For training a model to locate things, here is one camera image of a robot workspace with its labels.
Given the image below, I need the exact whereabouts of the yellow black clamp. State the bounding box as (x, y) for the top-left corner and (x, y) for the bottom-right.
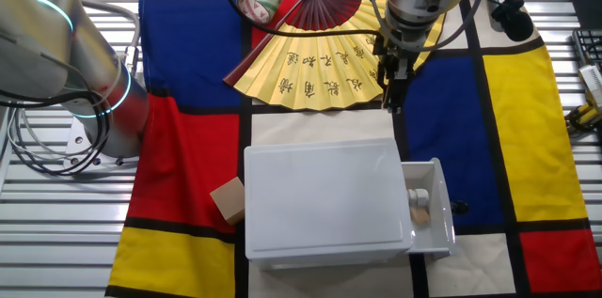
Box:
(563, 102), (602, 133)

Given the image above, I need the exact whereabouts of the colour block tablecloth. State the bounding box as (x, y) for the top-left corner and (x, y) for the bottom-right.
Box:
(103, 0), (602, 298)

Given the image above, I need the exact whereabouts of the small wooden piece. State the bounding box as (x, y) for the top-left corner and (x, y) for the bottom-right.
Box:
(409, 207), (432, 227)

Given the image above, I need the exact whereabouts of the grey mounted camera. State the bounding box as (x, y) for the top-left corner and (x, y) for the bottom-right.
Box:
(577, 63), (602, 118)

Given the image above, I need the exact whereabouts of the tan wooden block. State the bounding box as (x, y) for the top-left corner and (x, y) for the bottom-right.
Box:
(209, 176), (246, 227)

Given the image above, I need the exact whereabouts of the black cable wrap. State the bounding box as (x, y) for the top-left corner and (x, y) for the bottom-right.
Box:
(490, 0), (536, 43)

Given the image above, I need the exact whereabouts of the black flat box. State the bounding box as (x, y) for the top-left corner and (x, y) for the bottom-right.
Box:
(571, 0), (602, 31)

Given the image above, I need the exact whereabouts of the yellow paper folding fan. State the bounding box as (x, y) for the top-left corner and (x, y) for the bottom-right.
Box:
(222, 0), (448, 112)

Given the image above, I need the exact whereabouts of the grey hose cable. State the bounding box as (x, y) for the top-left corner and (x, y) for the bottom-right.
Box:
(79, 0), (142, 78)

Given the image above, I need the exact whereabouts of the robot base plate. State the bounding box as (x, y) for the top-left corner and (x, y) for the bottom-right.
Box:
(63, 117), (142, 170)

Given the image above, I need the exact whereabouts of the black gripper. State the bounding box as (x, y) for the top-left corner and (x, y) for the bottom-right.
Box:
(374, 29), (419, 115)

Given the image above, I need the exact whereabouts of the white drawer with black knob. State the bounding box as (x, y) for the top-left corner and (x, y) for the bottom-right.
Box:
(401, 157), (470, 258)

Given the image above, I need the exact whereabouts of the white plastic drawer cabinet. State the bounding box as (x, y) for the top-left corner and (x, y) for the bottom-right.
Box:
(243, 136), (416, 271)

